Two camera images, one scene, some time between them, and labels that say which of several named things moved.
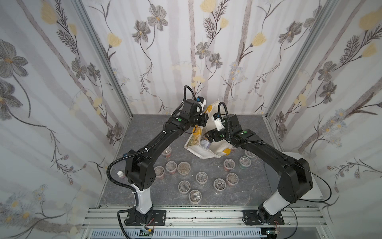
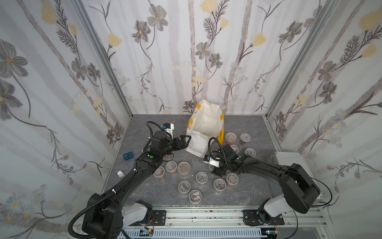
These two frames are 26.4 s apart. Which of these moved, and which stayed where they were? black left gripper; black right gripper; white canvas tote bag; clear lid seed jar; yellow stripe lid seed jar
Moved: white canvas tote bag; black left gripper; black right gripper
Stayed: clear lid seed jar; yellow stripe lid seed jar
